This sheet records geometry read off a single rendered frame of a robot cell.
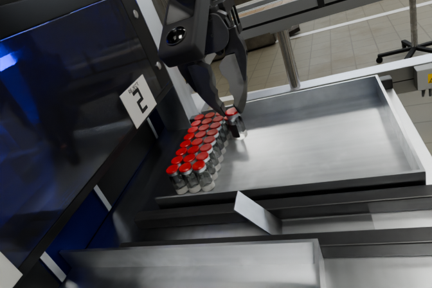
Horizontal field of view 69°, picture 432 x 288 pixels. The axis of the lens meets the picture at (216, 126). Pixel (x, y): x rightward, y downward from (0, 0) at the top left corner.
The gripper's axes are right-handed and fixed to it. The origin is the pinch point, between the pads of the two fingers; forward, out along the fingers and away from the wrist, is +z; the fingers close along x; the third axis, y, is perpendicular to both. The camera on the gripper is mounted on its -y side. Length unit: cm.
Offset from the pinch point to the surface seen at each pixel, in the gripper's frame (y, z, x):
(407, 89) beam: 96, 54, -43
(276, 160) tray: 1.2, 11.0, -4.0
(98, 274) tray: -18.3, 11.0, 18.4
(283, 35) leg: 97, 18, 1
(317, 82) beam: 99, 44, -8
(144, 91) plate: 6.6, -3.3, 15.9
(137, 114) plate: 1.7, -1.6, 15.9
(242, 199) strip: -12.2, 5.9, -2.0
